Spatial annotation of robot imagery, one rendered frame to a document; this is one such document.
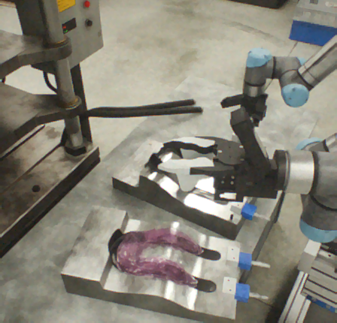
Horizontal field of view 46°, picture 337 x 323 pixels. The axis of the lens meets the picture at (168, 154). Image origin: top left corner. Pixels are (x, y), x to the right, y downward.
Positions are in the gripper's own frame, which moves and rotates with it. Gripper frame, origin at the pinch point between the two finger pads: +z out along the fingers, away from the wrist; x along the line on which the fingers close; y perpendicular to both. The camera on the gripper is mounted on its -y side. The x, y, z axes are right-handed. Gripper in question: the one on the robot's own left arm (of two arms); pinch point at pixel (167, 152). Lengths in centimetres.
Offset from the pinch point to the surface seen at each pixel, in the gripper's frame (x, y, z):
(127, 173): 61, 52, 22
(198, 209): 44, 52, -6
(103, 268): 16, 53, 20
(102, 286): 13, 56, 19
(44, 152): 78, 57, 61
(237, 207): 43, 49, -19
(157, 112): 98, 45, 15
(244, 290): 17, 57, -21
